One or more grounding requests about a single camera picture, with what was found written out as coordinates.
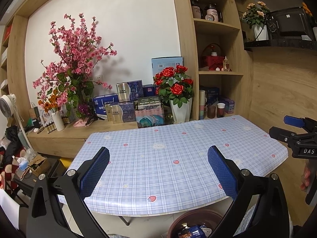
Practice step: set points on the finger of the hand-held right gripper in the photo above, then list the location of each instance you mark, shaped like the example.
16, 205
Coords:
278, 132
293, 121

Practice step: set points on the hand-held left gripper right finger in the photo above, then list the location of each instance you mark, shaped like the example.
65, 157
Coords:
220, 171

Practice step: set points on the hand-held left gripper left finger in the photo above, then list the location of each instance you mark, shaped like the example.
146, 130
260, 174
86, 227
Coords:
96, 171

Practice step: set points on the brown plastic bin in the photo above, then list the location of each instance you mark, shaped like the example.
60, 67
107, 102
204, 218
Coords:
175, 222

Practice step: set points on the dark blue snack packet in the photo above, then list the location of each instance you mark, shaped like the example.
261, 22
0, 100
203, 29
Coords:
190, 233

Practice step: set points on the person's right hand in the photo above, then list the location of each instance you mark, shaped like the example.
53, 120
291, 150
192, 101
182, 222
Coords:
305, 178

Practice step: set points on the wooden sideboard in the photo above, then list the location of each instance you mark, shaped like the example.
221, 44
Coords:
57, 141

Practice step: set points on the pink cloth item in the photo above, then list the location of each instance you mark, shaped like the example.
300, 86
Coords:
81, 123

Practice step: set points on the small black tripod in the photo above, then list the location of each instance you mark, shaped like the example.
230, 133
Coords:
91, 119

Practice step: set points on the purple blue small box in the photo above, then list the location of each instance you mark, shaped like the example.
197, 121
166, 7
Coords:
229, 105

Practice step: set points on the metal table leg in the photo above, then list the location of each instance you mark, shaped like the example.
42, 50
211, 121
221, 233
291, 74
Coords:
124, 220

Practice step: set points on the cardboard box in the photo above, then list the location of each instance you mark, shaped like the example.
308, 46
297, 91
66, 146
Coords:
38, 165

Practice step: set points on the brown glass cup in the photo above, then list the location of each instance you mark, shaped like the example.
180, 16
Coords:
211, 111

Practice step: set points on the blue plaid tablecloth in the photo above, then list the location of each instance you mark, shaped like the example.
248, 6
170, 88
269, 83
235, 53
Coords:
161, 158

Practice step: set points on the red paper cup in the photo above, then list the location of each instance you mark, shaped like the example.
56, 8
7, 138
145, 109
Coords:
221, 110

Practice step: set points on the white ribbed vase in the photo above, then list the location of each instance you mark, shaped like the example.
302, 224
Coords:
59, 121

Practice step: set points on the row of small brown bottles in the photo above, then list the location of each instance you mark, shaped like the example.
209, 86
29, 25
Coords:
50, 127

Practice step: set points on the purple tinsel flower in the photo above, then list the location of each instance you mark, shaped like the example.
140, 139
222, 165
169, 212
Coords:
84, 109

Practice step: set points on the black case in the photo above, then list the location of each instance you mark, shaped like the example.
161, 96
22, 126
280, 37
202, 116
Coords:
32, 181

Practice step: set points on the stack of pastel cups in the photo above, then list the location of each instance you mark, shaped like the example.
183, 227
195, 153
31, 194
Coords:
202, 104

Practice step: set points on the blue and white box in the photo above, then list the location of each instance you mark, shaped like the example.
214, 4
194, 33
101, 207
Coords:
104, 101

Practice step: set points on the white angular vase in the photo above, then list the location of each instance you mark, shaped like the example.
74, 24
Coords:
180, 111

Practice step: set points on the white green printed box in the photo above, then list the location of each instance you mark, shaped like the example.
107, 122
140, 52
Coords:
47, 116

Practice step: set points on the blue white tissue pack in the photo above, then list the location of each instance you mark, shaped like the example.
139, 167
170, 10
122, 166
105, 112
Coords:
22, 164

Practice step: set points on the dark blue shelf box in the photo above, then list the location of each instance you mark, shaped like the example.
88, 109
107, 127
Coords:
212, 96

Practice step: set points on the pink and teal bottle pack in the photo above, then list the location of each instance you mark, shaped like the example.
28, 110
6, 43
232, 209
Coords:
149, 117

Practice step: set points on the orange flower bunch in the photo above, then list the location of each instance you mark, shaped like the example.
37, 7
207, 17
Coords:
50, 103

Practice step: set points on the kraft paper bag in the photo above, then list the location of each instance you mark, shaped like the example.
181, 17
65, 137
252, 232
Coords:
34, 115

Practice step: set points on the small perfume bottle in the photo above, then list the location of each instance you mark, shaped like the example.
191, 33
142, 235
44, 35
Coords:
225, 65

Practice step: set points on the dark green box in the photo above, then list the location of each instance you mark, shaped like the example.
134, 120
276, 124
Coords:
148, 101

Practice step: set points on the red white checkered blanket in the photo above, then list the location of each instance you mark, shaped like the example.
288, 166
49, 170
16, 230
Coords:
7, 176

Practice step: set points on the dark clothing pile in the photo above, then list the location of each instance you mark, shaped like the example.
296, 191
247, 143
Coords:
11, 143

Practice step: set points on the small dark blue box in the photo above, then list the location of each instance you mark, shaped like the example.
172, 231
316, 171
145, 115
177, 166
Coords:
148, 90

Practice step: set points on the red rose bouquet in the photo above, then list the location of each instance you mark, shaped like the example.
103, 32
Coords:
174, 85

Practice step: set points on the red basket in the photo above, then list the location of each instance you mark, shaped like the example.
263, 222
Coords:
213, 60

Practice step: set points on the black microwave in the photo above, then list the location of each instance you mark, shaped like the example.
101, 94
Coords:
289, 21

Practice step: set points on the white desk fan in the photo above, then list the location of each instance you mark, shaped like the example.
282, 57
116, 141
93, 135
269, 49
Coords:
7, 106

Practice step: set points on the pink blossom bouquet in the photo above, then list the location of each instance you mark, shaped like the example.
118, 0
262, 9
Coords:
71, 62

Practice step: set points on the peach rose potted plant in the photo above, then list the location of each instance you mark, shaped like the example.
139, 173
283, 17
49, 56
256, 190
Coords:
256, 14

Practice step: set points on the light blue flat box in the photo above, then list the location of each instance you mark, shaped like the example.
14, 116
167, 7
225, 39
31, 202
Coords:
164, 63

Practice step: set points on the wooden shelf unit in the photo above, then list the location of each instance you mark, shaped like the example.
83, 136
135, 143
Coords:
183, 42

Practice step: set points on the pink glass jar mug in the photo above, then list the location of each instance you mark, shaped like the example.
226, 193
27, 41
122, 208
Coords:
213, 13
197, 10

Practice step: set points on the black wall shelf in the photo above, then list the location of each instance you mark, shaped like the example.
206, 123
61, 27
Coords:
279, 44

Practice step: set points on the white wall socket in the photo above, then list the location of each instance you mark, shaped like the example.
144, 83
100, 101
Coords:
99, 77

